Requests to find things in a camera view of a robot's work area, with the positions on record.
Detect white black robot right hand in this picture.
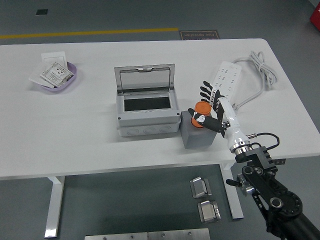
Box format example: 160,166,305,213
187,80,251,151

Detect orange cylinder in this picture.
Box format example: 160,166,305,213
190,100,213,129

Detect grey junction box clear lid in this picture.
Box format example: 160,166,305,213
114,63,182,138

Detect grey cube with round hole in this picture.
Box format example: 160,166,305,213
180,109,217,150

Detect small metal floor socket box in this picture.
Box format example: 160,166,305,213
189,176,213,200

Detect white power strip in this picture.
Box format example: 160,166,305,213
211,61,243,100

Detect white table right leg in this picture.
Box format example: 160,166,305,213
219,162,245,220

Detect white table leg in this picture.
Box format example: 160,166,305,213
44,175,66,239
219,162,245,220

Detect brown floor sign with text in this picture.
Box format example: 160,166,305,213
178,30,221,41

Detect red object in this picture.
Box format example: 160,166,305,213
309,4,320,25

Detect purple plastic tray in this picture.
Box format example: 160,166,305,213
32,61,79,95

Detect white socket panel printed edge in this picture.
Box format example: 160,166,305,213
39,61,75,88

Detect white table left leg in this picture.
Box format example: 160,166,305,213
44,175,66,239

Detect white plain cover plate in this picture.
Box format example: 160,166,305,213
28,65,55,89

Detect white power cord with plug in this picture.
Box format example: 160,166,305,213
231,51,278,111

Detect metal base plate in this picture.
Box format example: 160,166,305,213
84,231,149,240
147,227,211,240

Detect white square switch plate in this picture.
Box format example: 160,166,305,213
40,51,68,70

